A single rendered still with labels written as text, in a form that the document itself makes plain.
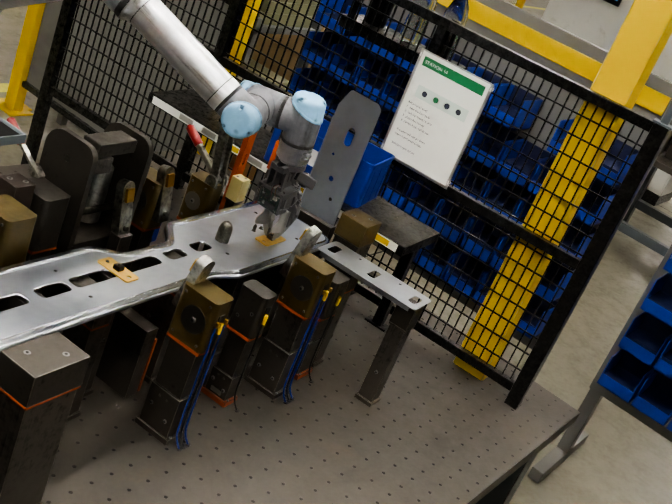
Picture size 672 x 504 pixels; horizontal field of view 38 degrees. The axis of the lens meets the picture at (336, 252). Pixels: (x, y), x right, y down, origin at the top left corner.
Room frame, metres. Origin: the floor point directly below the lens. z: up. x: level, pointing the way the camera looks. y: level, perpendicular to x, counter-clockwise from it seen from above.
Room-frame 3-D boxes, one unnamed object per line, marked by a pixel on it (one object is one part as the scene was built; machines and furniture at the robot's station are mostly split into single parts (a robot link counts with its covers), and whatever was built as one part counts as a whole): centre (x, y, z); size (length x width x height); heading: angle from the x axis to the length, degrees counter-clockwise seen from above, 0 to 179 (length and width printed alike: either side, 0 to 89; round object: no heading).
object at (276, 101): (2.03, 0.28, 1.32); 0.11 x 0.11 x 0.08; 87
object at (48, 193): (1.74, 0.59, 0.89); 0.12 x 0.07 x 0.38; 67
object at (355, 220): (2.32, -0.03, 0.88); 0.08 x 0.08 x 0.36; 67
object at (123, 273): (1.69, 0.38, 1.01); 0.08 x 0.04 x 0.01; 67
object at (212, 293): (1.67, 0.18, 0.87); 0.12 x 0.07 x 0.35; 67
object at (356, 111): (2.35, 0.08, 1.17); 0.12 x 0.01 x 0.34; 67
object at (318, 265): (1.98, 0.02, 0.87); 0.12 x 0.07 x 0.35; 67
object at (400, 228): (2.59, 0.21, 1.02); 0.90 x 0.22 x 0.03; 67
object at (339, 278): (2.10, -0.02, 0.84); 0.12 x 0.07 x 0.28; 67
